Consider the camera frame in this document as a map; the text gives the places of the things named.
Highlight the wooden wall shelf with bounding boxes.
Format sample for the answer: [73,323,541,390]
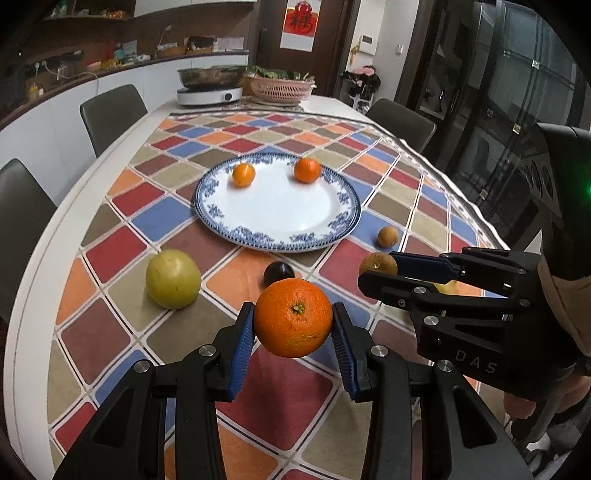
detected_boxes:
[0,0,139,70]

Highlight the rack with pink item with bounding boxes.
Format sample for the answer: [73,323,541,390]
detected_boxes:
[342,65,382,112]

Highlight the dark wooden door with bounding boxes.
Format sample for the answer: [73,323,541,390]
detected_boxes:
[259,0,358,97]

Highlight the dark plum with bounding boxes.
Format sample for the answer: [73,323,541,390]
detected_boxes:
[263,261,296,287]

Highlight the orange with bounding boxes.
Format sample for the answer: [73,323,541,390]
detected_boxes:
[294,157,322,184]
[232,163,256,188]
[255,278,334,357]

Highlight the blue and white plate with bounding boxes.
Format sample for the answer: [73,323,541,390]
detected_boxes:
[191,152,362,252]

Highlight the pink plastic basket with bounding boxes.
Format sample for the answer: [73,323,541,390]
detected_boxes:
[243,74,316,103]

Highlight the person's right hand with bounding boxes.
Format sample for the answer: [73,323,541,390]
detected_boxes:
[503,263,591,418]

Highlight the grey dining chair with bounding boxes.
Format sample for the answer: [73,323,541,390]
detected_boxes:
[79,84,148,158]
[0,158,58,324]
[365,98,437,153]

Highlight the metal pot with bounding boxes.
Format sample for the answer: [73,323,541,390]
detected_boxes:
[178,66,247,89]

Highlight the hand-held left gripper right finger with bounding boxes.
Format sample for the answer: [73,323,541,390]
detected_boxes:
[331,302,536,480]

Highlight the colourful checked tablecloth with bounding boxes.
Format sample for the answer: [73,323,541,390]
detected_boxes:
[46,108,515,480]

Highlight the white induction cooker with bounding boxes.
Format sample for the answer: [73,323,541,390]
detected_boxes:
[177,85,244,107]

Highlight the red wall poster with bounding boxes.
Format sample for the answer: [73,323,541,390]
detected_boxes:
[280,0,324,48]

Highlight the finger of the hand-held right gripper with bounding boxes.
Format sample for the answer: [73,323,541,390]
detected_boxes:
[390,247,541,296]
[358,271,532,324]

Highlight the white upper cabinets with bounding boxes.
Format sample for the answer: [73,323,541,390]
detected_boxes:
[134,0,257,19]

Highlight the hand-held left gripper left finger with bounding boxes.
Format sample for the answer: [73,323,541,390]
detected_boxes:
[53,302,257,480]

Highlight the counter with white cabinets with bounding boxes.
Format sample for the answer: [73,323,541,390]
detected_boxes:
[0,48,250,185]

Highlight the glass sliding door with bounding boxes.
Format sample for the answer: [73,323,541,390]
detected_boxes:
[416,0,591,208]

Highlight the leafy greens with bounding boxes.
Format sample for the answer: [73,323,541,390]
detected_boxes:
[247,65,311,80]

